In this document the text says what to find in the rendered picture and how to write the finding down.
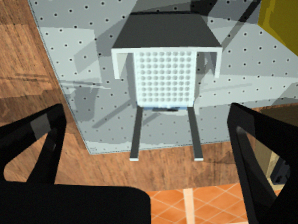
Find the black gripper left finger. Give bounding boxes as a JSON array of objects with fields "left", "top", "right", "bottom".
[{"left": 0, "top": 103, "right": 67, "bottom": 184}]

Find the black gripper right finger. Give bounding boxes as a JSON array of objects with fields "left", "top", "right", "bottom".
[{"left": 227, "top": 102, "right": 298, "bottom": 224}]

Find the olive yellow bin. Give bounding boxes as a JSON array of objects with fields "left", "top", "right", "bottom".
[{"left": 257, "top": 0, "right": 298, "bottom": 56}]

